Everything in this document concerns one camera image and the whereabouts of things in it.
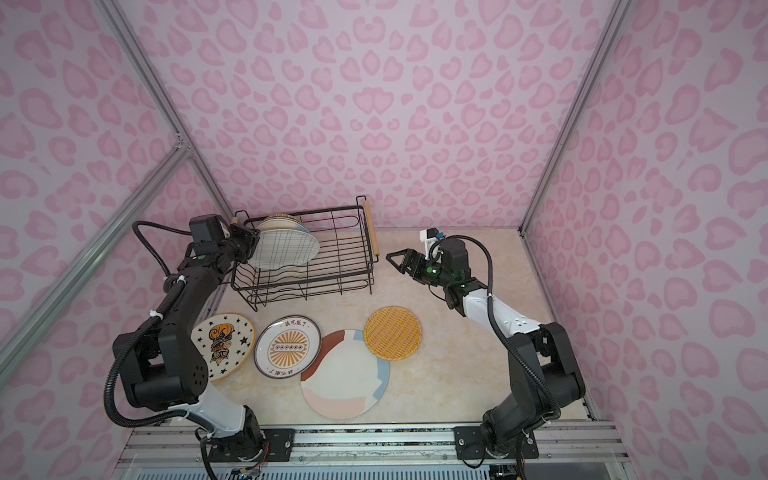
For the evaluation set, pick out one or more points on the star pattern character plate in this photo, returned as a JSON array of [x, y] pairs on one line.
[[225, 341]]

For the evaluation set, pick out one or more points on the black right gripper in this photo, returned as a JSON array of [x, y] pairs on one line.
[[414, 258]]

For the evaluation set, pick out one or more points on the large pastel colour-block plate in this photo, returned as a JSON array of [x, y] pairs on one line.
[[346, 379]]

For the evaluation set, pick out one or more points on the black wire dish rack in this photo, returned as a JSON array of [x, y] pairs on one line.
[[345, 262]]

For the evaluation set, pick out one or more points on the tan woven bamboo tray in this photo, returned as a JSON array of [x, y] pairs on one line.
[[393, 333]]

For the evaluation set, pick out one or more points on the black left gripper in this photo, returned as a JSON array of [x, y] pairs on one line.
[[248, 236]]

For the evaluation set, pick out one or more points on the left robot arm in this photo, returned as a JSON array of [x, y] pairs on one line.
[[159, 374]]

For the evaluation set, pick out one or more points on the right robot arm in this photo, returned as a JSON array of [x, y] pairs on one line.
[[544, 374]]

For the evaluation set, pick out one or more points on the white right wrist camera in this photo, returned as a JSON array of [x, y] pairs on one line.
[[429, 237]]

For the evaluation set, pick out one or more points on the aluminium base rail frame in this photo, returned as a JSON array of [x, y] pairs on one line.
[[577, 449]]

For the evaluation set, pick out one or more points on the white grid pattern plate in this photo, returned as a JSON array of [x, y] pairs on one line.
[[275, 251]]

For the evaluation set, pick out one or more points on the orange sunburst green-rim plate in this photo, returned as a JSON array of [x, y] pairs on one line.
[[287, 347]]

